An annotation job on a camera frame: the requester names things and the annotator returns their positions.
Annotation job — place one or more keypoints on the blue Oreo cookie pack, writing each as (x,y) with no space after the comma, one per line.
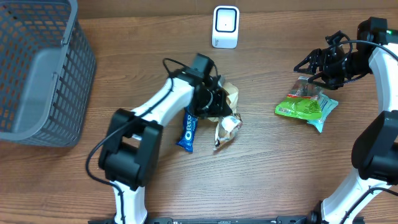
(190,124)

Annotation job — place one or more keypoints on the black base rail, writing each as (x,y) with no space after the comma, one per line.
(278,220)

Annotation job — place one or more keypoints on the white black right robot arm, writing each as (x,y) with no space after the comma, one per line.
(374,153)

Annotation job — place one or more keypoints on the beige tissue pack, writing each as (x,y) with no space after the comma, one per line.
(228,126)

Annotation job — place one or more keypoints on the mint wet wipes pack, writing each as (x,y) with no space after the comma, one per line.
(327,105)

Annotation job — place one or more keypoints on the dark grey plastic basket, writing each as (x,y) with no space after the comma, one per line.
(47,73)

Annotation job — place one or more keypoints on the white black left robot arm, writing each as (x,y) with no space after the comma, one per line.
(130,150)

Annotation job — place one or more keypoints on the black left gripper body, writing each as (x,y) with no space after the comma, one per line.
(211,104)

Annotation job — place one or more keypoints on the green red snack bag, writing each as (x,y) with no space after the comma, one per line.
(301,101)

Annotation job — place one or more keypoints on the white barcode scanner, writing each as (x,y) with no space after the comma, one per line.
(225,29)

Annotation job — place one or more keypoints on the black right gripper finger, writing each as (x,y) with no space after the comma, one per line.
(318,81)
(310,63)

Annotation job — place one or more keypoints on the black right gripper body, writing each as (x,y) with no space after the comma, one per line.
(336,67)

